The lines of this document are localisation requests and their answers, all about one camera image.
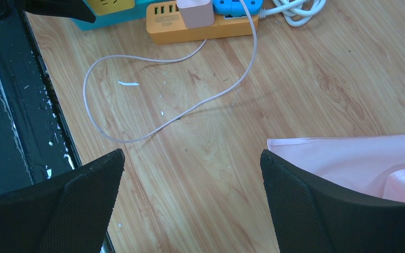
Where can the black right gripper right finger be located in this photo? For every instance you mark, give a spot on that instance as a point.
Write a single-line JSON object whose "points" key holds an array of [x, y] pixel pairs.
{"points": [[311, 214]]}

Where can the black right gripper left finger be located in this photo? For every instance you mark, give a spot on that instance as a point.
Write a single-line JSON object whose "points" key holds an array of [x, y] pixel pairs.
{"points": [[68, 213]]}

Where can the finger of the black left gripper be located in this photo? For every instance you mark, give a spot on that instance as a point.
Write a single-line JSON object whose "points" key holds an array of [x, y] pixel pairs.
{"points": [[76, 9]]}

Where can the yellow cube socket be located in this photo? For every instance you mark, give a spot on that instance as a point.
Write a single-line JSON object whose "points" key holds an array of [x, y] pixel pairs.
{"points": [[105, 7]]}

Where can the teal USB power strip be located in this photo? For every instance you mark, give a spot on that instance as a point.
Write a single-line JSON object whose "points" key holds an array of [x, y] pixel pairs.
{"points": [[135, 13]]}

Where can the blue plug adapter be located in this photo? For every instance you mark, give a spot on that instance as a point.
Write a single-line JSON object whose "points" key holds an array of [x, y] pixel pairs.
{"points": [[234, 8]]}

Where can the orange USB power strip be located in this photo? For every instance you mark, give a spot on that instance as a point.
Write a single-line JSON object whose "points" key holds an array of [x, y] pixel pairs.
{"points": [[165, 25]]}

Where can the pink cloth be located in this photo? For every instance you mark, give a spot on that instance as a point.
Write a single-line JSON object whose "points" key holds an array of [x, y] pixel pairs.
{"points": [[371, 165]]}

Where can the pink USB charger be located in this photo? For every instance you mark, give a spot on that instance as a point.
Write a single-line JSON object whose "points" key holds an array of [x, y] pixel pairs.
{"points": [[196, 13]]}

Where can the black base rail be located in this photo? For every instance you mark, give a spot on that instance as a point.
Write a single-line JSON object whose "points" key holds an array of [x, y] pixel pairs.
{"points": [[33, 142]]}

